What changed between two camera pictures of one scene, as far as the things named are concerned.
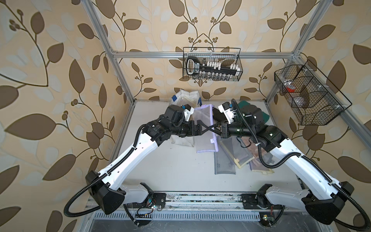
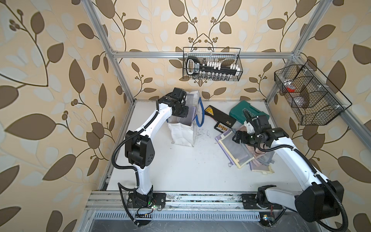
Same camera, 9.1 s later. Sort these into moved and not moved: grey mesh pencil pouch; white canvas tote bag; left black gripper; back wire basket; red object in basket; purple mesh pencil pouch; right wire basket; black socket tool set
Moved: grey mesh pencil pouch; left black gripper; purple mesh pencil pouch
Not moved: back wire basket; black socket tool set; right wire basket; white canvas tote bag; red object in basket
